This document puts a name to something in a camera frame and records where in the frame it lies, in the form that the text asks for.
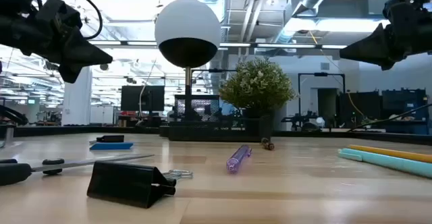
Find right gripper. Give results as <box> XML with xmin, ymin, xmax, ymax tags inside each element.
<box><xmin>339</xmin><ymin>0</ymin><xmax>432</xmax><ymax>72</ymax></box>

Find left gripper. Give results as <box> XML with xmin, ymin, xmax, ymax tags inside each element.
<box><xmin>20</xmin><ymin>0</ymin><xmax>114</xmax><ymax>85</ymax></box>

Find blue eraser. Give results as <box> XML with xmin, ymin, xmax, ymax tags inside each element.
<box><xmin>89</xmin><ymin>142</ymin><xmax>134</xmax><ymax>151</ymax></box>

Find red-handled scissors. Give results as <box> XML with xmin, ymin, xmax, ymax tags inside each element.
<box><xmin>0</xmin><ymin>154</ymin><xmax>155</xmax><ymax>187</ymax></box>

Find yellow pencil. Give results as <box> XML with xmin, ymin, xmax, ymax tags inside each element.
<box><xmin>347</xmin><ymin>144</ymin><xmax>432</xmax><ymax>164</ymax></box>

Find teal pencil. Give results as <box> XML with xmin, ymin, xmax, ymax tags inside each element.
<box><xmin>337</xmin><ymin>148</ymin><xmax>432</xmax><ymax>179</ymax></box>

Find large black binder clip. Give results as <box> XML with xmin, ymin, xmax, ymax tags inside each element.
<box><xmin>86</xmin><ymin>161</ymin><xmax>194</xmax><ymax>209</ymax></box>

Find small dark stubby object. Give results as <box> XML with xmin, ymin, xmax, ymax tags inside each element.
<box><xmin>260</xmin><ymin>137</ymin><xmax>275</xmax><ymax>152</ymax></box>

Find black mesh desk organizer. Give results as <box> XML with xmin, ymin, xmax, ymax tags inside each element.
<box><xmin>168</xmin><ymin>94</ymin><xmax>274</xmax><ymax>143</ymax></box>

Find purple transparent pen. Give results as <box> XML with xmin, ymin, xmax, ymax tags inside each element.
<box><xmin>225</xmin><ymin>144</ymin><xmax>253</xmax><ymax>175</ymax></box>

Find white pillar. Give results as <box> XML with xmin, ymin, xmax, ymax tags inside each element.
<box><xmin>61</xmin><ymin>65</ymin><xmax>92</xmax><ymax>126</ymax></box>

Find wide dark background monitor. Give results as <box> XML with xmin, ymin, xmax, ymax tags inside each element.
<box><xmin>338</xmin><ymin>91</ymin><xmax>381</xmax><ymax>120</ymax></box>

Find dark blue storage crates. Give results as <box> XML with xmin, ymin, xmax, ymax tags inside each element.
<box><xmin>381</xmin><ymin>88</ymin><xmax>429</xmax><ymax>134</ymax></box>

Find black computer monitor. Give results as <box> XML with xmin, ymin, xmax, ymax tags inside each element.
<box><xmin>120</xmin><ymin>85</ymin><xmax>165</xmax><ymax>127</ymax></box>

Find long ceiling light strip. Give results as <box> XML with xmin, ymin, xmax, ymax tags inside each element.
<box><xmin>88</xmin><ymin>40</ymin><xmax>348</xmax><ymax>50</ymax></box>

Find black background robot equipment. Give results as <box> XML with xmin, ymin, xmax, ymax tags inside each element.
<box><xmin>281</xmin><ymin>113</ymin><xmax>321</xmax><ymax>131</ymax></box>

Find white globe lamp black base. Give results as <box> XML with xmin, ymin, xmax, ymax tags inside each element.
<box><xmin>154</xmin><ymin>0</ymin><xmax>223</xmax><ymax>138</ymax></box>

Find small potted green plant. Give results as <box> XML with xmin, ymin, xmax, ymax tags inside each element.
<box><xmin>218</xmin><ymin>57</ymin><xmax>296</xmax><ymax>130</ymax></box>

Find black metal gantry frame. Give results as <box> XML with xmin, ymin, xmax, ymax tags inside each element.
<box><xmin>298</xmin><ymin>72</ymin><xmax>346</xmax><ymax>117</ymax></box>

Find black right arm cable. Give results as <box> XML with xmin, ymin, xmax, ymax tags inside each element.
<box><xmin>347</xmin><ymin>103</ymin><xmax>432</xmax><ymax>133</ymax></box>

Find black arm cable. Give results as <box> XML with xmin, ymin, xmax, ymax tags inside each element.
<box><xmin>347</xmin><ymin>103</ymin><xmax>432</xmax><ymax>133</ymax></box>
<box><xmin>0</xmin><ymin>104</ymin><xmax>29</xmax><ymax>126</ymax></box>

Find black aluminium table frame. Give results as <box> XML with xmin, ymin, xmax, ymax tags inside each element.
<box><xmin>0</xmin><ymin>124</ymin><xmax>432</xmax><ymax>146</ymax></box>

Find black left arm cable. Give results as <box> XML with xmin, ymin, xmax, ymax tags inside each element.
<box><xmin>0</xmin><ymin>104</ymin><xmax>29</xmax><ymax>126</ymax></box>

